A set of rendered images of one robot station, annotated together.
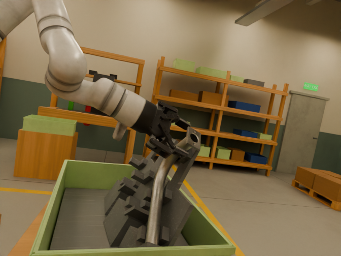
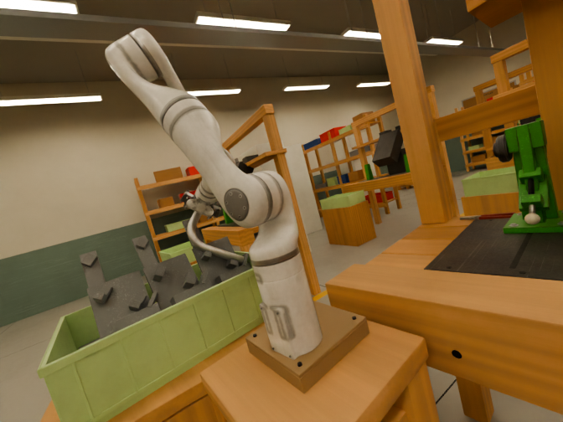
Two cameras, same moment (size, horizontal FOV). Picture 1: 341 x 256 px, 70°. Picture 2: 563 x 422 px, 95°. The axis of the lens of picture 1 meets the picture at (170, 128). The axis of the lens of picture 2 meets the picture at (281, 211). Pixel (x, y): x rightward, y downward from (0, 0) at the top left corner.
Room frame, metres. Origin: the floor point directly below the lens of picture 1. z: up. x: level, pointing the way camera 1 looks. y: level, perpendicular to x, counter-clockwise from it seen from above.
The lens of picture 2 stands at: (0.58, 1.01, 1.18)
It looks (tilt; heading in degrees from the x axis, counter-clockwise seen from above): 5 degrees down; 254
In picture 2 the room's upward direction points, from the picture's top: 15 degrees counter-clockwise
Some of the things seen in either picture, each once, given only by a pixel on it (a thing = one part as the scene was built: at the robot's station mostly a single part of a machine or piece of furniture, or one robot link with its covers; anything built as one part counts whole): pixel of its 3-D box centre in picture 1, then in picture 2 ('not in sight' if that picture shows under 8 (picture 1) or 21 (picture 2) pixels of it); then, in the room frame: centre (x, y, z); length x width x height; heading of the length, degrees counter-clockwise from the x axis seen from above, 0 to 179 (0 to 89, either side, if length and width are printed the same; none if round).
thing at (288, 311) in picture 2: not in sight; (287, 298); (0.48, 0.55, 0.97); 0.09 x 0.09 x 0.17; 25
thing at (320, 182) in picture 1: (331, 187); not in sight; (4.59, -3.26, 0.22); 1.20 x 0.81 x 0.44; 8
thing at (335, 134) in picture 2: not in sight; (343, 172); (-3.06, -4.93, 1.13); 2.48 x 0.54 x 2.27; 103
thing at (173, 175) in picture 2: not in sight; (211, 207); (0.36, -5.89, 1.14); 3.01 x 0.54 x 2.28; 13
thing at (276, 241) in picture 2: not in sight; (265, 218); (0.48, 0.55, 1.13); 0.09 x 0.09 x 0.17; 35
